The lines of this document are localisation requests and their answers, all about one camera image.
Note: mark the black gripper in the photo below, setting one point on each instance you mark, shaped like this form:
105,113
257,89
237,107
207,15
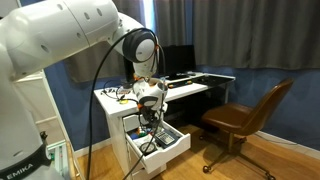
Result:
147,114

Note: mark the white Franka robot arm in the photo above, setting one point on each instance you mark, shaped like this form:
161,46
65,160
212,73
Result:
50,33

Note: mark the white drawer with clutter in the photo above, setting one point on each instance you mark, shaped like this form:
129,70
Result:
173,146

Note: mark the three by three puzzle cube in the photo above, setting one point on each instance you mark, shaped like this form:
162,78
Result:
142,133

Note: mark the blue ball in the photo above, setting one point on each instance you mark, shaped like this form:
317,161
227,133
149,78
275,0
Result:
134,136

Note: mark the calculator in blue case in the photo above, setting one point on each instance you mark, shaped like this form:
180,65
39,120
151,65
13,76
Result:
166,139

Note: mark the white desk with drawers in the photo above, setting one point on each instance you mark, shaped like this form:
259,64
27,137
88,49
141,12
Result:
110,103

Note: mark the black keyboard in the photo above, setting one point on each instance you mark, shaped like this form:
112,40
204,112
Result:
180,84

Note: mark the black computer monitor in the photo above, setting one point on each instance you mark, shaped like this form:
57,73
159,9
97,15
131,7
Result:
180,60
128,71

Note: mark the grey curtain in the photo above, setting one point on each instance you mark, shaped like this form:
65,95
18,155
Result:
250,33
83,70

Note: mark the brown office chair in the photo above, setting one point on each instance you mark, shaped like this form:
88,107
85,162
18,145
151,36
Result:
233,116

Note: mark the white green control box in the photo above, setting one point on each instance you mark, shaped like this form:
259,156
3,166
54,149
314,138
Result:
60,160

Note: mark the white ladder shelf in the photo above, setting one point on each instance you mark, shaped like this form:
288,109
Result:
54,106

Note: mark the grey duct tape roll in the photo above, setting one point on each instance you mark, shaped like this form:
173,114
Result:
141,149

